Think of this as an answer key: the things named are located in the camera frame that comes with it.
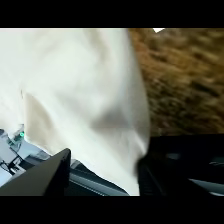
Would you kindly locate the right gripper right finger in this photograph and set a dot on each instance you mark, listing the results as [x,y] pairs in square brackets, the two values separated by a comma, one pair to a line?
[150,180]

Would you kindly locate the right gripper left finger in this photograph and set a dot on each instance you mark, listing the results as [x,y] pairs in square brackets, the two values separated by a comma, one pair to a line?
[43,178]

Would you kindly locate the cream garment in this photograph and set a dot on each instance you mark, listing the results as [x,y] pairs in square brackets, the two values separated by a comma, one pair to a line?
[80,86]

